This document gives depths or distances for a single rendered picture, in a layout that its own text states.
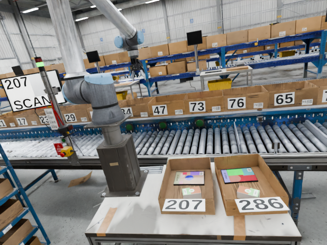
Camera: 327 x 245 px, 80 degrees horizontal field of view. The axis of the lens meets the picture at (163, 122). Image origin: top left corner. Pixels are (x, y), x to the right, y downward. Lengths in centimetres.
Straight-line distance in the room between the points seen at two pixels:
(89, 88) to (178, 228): 85
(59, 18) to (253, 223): 141
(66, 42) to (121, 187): 91
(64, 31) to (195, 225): 121
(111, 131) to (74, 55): 48
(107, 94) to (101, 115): 12
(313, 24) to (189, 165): 603
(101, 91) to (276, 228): 105
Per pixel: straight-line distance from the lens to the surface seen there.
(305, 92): 211
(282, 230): 108
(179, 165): 137
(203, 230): 104
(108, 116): 111
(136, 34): 152
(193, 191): 115
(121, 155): 118
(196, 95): 227
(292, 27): 673
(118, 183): 130
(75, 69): 125
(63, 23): 129
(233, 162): 137
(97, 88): 110
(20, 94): 214
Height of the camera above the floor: 155
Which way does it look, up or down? 20 degrees down
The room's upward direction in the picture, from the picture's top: 10 degrees counter-clockwise
